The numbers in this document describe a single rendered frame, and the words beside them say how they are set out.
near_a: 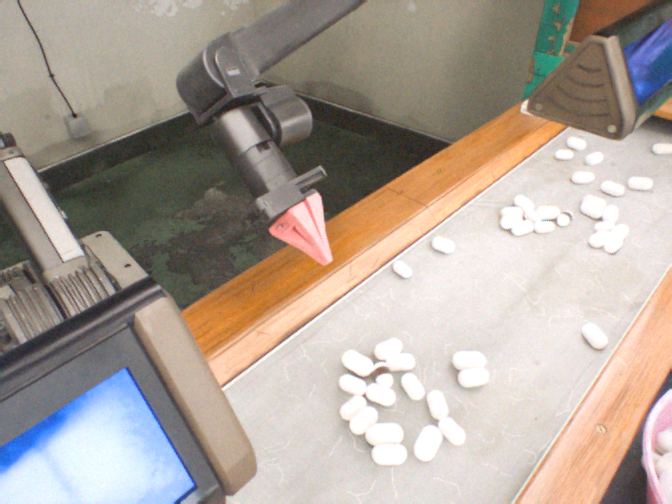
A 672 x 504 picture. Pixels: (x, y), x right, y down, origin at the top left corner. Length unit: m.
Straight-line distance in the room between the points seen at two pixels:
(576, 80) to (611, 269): 0.43
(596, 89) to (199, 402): 0.36
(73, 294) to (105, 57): 1.95
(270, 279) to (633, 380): 0.44
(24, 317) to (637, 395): 0.68
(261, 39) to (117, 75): 1.97
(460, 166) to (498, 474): 0.56
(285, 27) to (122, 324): 0.60
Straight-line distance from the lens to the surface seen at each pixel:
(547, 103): 0.46
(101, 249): 1.31
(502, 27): 2.27
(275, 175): 0.59
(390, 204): 0.83
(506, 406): 0.61
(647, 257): 0.88
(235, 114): 0.61
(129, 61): 2.64
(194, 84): 0.63
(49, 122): 2.51
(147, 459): 0.17
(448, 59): 2.39
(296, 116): 0.66
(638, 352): 0.69
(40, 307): 0.70
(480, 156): 0.99
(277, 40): 0.70
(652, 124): 1.32
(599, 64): 0.44
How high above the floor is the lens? 1.22
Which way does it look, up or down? 39 degrees down
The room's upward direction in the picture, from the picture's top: straight up
